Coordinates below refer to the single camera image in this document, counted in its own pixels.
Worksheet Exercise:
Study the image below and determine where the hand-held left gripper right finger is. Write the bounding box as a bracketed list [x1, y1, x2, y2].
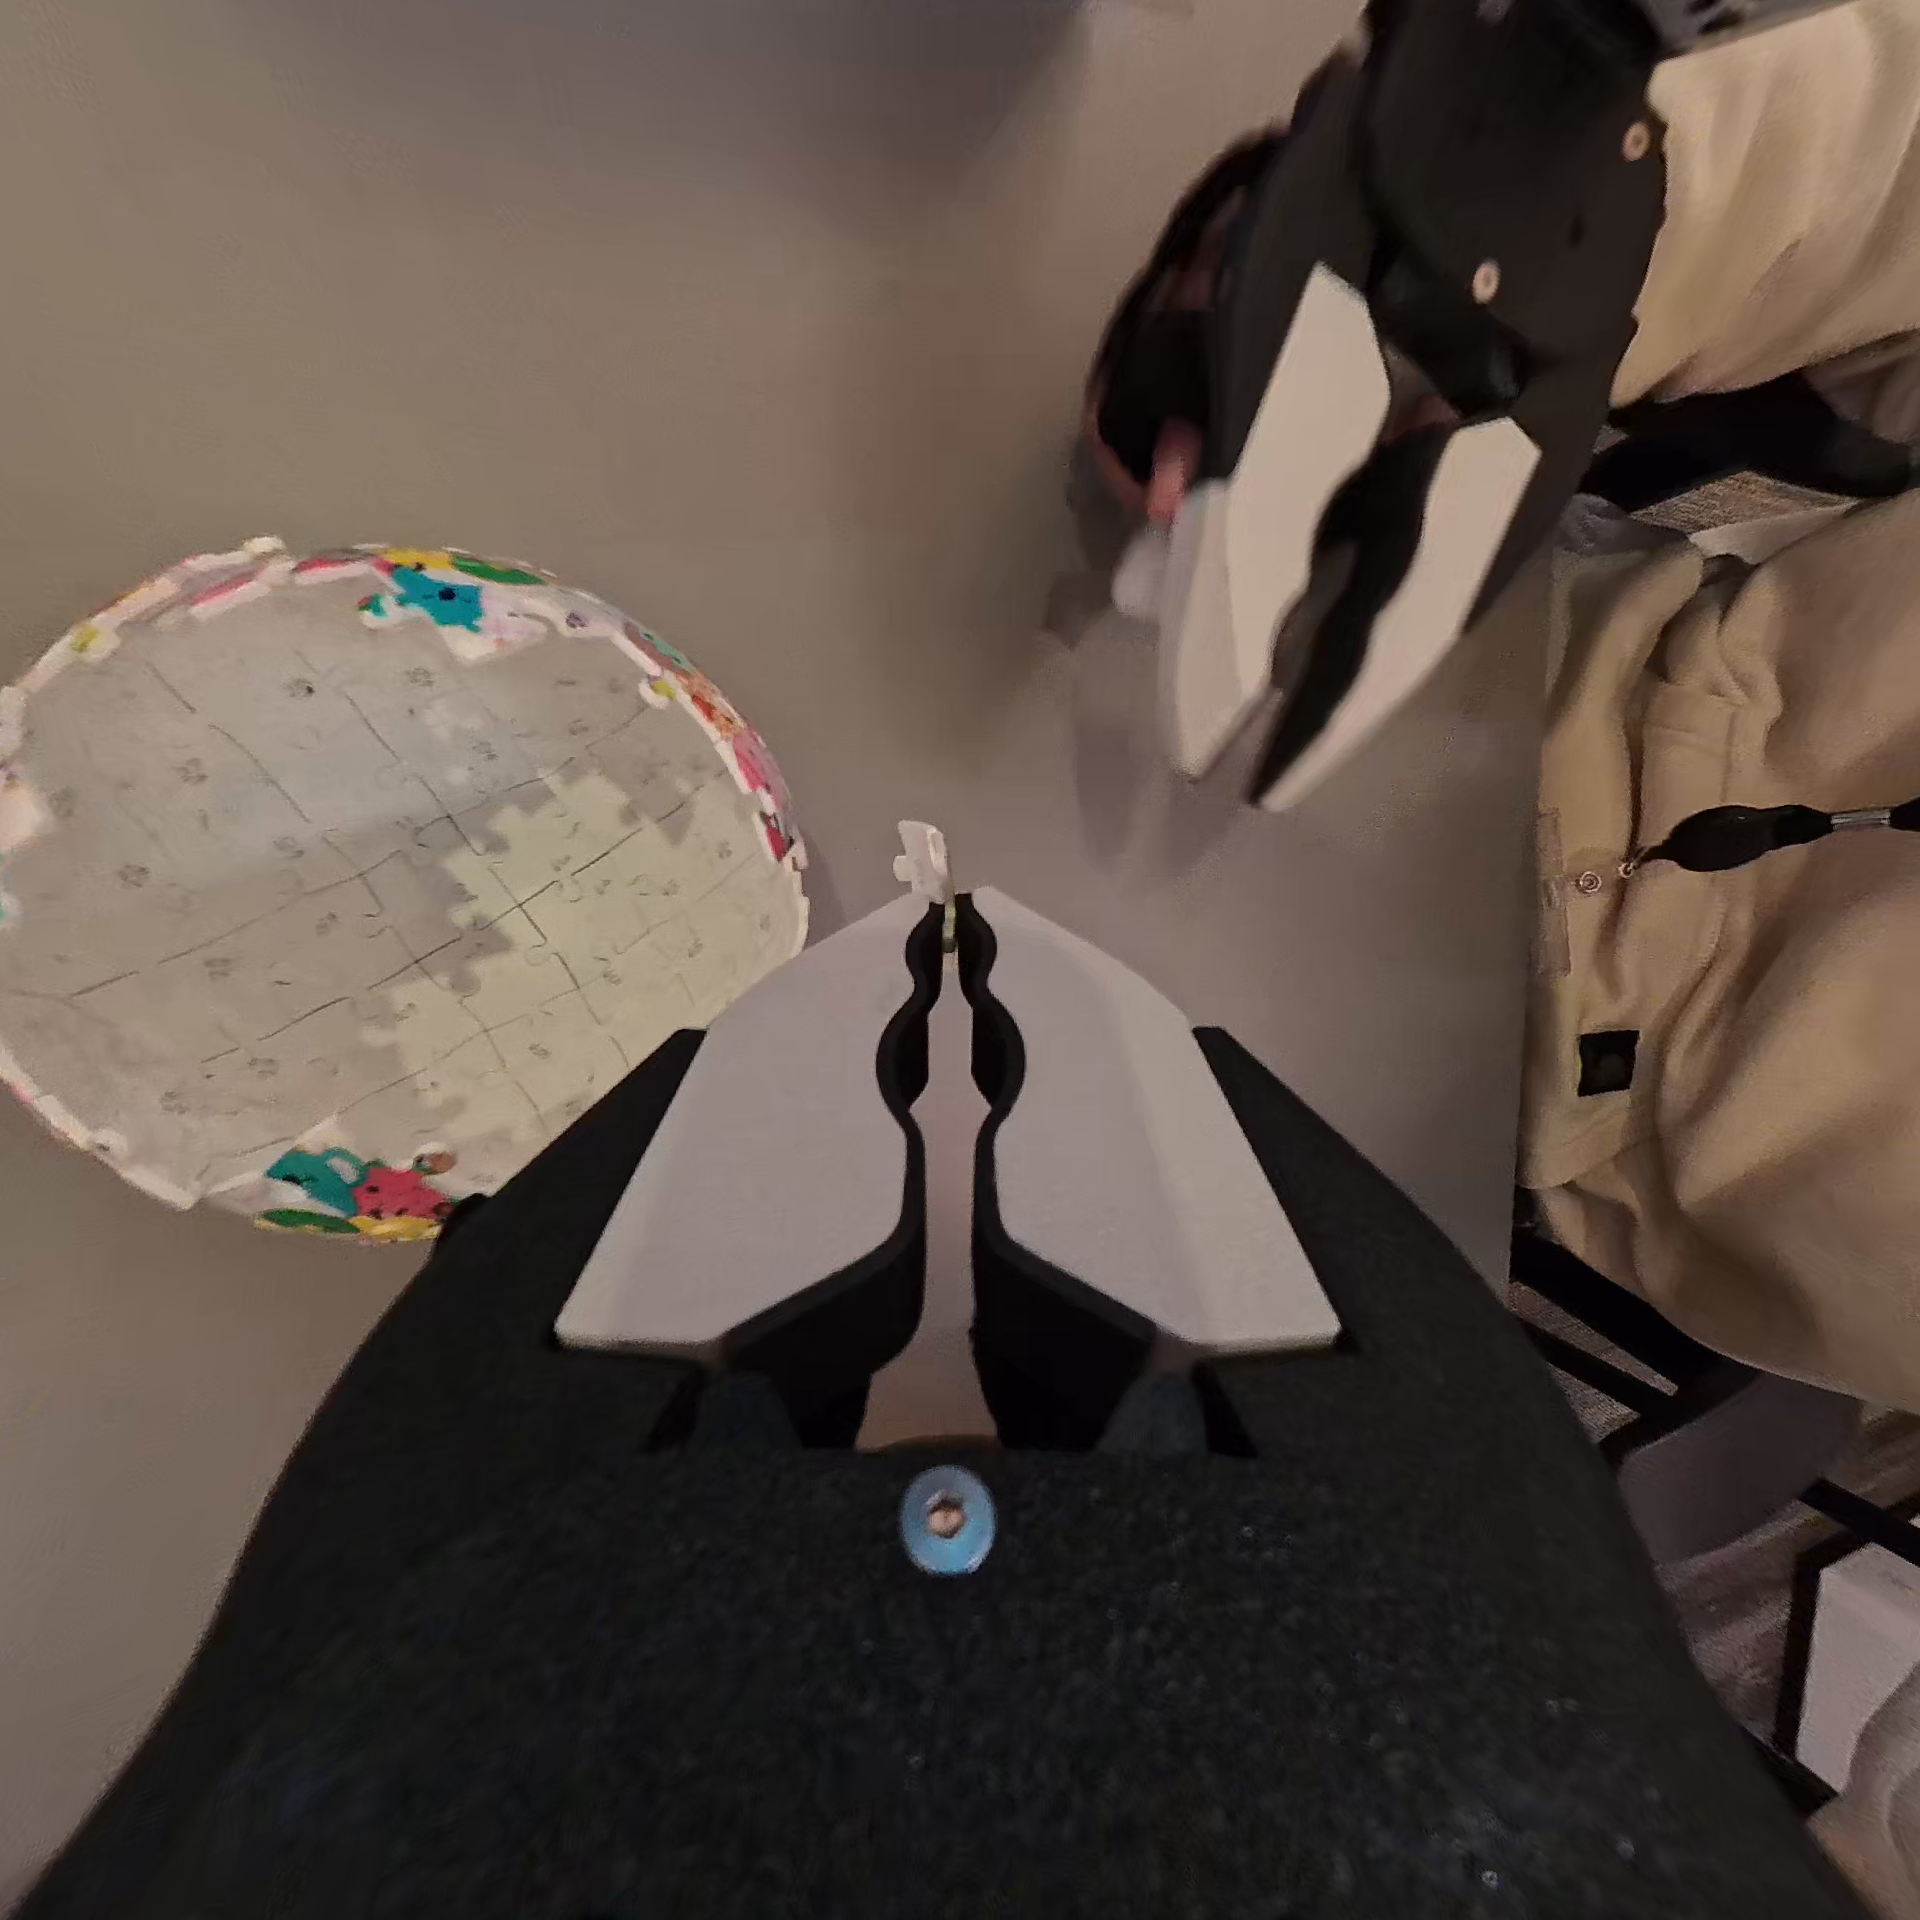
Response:
[953, 891, 1346, 1447]

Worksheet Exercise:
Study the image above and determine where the person's right hand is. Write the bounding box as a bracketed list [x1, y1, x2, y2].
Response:
[1105, 238, 1233, 526]

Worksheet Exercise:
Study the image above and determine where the colourful puzzle ball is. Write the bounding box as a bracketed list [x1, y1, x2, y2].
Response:
[0, 536, 812, 1243]

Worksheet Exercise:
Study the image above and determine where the double jigsaw puzzle piece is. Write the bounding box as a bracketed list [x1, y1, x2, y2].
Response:
[892, 822, 961, 951]

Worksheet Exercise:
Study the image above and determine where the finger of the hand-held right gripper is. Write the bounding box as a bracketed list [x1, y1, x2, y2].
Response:
[1246, 419, 1551, 817]
[1165, 265, 1393, 779]

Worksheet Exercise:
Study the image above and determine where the black lanyard clip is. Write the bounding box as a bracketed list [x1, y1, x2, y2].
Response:
[1628, 804, 1920, 881]

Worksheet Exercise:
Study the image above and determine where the black lanyard strap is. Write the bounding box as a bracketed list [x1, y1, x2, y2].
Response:
[1583, 374, 1920, 524]

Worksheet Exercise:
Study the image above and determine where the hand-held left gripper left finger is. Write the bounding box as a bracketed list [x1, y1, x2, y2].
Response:
[557, 899, 953, 1447]

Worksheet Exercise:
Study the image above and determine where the black metal frame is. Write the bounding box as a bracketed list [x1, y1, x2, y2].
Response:
[1509, 1230, 1920, 1815]

